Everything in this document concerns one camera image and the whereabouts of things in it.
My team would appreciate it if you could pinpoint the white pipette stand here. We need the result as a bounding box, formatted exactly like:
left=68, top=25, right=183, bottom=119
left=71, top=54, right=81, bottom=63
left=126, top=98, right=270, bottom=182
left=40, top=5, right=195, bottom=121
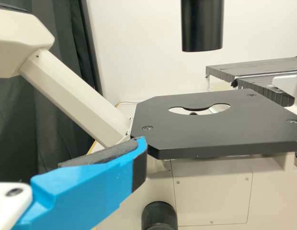
left=271, top=74, right=297, bottom=93

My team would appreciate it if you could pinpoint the cream microscope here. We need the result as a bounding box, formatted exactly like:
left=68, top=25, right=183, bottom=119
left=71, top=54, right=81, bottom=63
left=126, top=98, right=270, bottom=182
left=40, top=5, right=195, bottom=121
left=0, top=0, right=297, bottom=230

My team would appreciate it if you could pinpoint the thin cream cable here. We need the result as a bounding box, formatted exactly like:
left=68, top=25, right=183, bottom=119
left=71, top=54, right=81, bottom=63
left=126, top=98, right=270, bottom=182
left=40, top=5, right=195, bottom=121
left=114, top=100, right=137, bottom=107

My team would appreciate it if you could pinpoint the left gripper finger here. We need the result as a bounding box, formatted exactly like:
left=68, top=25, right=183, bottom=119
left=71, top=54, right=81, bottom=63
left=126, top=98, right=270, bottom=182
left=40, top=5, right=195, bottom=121
left=13, top=135, right=149, bottom=230

